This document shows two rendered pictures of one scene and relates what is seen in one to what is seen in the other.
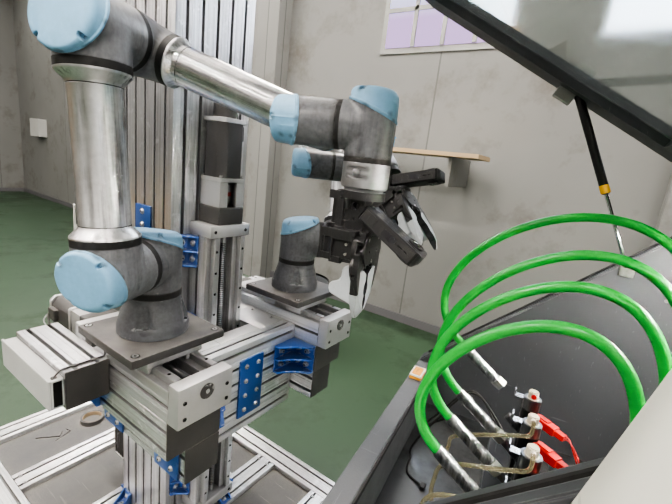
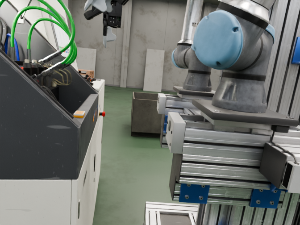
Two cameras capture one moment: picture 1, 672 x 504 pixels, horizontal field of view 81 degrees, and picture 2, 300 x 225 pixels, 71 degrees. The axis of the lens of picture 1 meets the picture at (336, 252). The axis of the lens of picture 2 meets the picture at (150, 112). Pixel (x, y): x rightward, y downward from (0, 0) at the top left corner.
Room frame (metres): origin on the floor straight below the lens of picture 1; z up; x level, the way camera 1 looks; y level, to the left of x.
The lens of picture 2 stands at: (1.59, -0.45, 1.13)
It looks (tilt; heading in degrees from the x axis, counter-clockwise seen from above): 12 degrees down; 144
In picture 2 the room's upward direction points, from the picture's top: 6 degrees clockwise
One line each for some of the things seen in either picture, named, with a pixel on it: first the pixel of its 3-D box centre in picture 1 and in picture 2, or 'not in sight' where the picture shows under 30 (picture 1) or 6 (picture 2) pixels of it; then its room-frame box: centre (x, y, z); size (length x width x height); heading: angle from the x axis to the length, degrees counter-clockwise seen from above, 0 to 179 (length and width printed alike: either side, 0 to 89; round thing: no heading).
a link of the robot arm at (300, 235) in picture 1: (301, 236); (247, 49); (1.24, 0.12, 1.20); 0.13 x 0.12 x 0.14; 100
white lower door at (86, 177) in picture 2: not in sight; (87, 206); (0.72, -0.14, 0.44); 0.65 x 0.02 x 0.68; 154
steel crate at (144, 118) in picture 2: not in sight; (151, 114); (-1.37, 1.73, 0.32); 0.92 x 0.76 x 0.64; 154
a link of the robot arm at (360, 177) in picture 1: (364, 178); not in sight; (0.63, -0.03, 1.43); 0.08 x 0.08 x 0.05
